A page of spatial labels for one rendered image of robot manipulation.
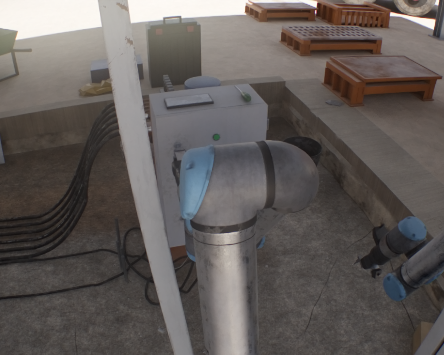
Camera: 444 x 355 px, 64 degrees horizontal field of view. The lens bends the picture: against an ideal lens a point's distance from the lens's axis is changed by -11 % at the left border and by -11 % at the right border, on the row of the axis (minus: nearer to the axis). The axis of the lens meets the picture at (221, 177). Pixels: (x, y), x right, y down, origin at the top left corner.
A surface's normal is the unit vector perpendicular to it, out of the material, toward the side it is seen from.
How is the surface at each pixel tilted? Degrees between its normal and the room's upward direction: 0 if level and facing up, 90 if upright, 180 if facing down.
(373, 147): 0
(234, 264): 70
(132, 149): 80
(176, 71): 90
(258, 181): 66
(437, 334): 90
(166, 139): 90
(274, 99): 90
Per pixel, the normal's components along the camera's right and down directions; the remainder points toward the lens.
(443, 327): -0.99, 0.07
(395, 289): -0.87, 0.34
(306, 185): 0.68, 0.27
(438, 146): 0.00, -0.82
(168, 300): 0.26, 0.41
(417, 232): 0.17, -0.61
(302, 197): 0.57, 0.63
